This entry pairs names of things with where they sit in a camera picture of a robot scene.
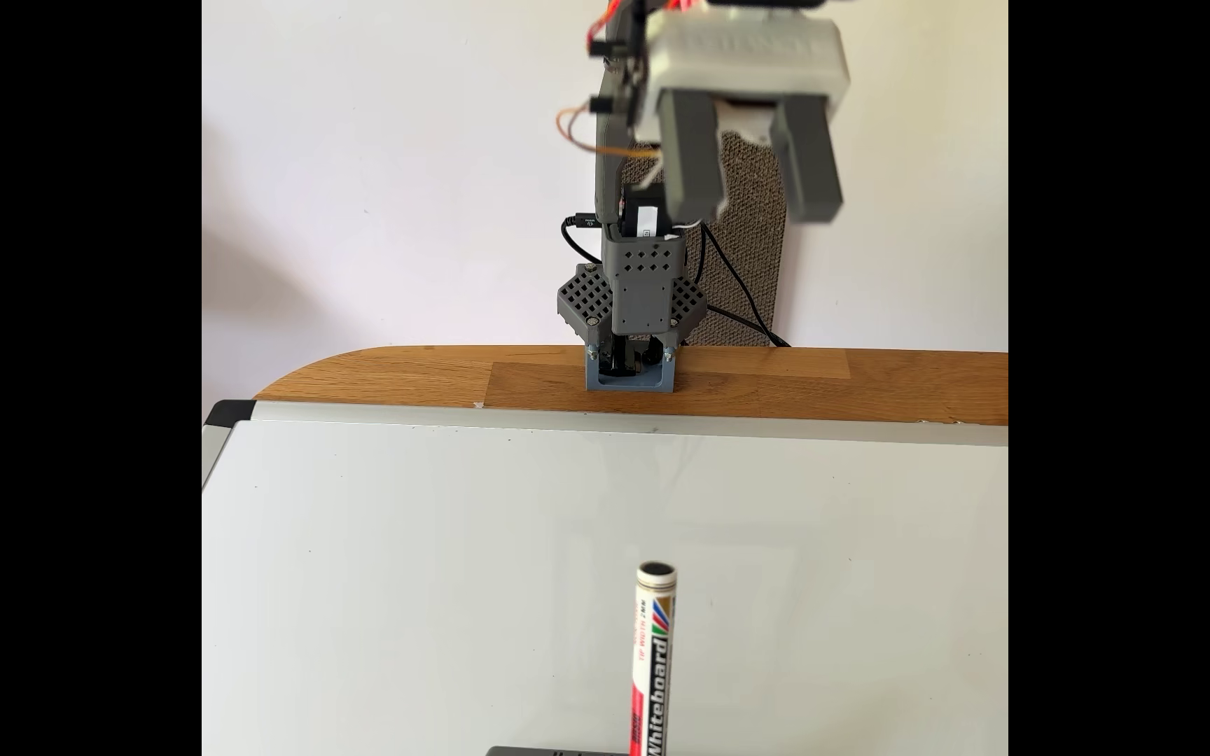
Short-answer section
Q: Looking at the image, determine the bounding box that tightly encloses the white whiteboard marker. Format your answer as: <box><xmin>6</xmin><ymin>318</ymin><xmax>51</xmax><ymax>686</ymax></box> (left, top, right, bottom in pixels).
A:
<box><xmin>629</xmin><ymin>561</ymin><xmax>679</xmax><ymax>756</ymax></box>

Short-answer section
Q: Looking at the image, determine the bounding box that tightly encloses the brown cardboard scratch board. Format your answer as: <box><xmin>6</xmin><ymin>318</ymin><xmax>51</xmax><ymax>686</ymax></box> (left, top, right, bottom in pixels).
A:
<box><xmin>620</xmin><ymin>131</ymin><xmax>790</xmax><ymax>348</ymax></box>

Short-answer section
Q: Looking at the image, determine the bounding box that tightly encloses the purple circuit board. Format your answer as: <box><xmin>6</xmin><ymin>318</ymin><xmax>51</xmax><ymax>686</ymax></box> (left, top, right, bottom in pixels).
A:
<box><xmin>588</xmin><ymin>0</ymin><xmax>648</xmax><ymax>119</ymax></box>

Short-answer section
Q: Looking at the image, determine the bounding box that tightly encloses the blue grey base clamp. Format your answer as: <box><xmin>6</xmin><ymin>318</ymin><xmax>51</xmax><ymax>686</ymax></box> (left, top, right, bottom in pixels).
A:
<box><xmin>584</xmin><ymin>341</ymin><xmax>678</xmax><ymax>393</ymax></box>

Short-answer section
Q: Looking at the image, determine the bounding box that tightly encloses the thin orange wire loop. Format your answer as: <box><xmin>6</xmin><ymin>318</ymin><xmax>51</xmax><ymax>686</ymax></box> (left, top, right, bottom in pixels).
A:
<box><xmin>555</xmin><ymin>105</ymin><xmax>661</xmax><ymax>161</ymax></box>

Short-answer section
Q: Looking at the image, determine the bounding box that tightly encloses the long black cable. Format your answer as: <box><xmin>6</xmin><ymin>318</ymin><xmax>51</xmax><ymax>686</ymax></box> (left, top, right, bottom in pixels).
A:
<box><xmin>694</xmin><ymin>220</ymin><xmax>792</xmax><ymax>349</ymax></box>

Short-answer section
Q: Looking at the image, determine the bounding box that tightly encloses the thin jumper wire bundle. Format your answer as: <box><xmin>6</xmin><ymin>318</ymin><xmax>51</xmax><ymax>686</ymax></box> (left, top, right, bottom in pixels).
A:
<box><xmin>586</xmin><ymin>0</ymin><xmax>690</xmax><ymax>54</ymax></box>

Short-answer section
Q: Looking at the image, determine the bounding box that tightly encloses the short black plug cable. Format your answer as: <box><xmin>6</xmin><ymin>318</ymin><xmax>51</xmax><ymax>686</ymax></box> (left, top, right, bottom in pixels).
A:
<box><xmin>561</xmin><ymin>213</ymin><xmax>606</xmax><ymax>266</ymax></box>

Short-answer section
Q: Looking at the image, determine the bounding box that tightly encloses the whiteboard with silver frame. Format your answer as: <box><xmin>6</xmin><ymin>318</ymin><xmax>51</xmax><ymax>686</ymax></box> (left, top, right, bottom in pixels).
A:
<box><xmin>202</xmin><ymin>399</ymin><xmax>1010</xmax><ymax>756</ymax></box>

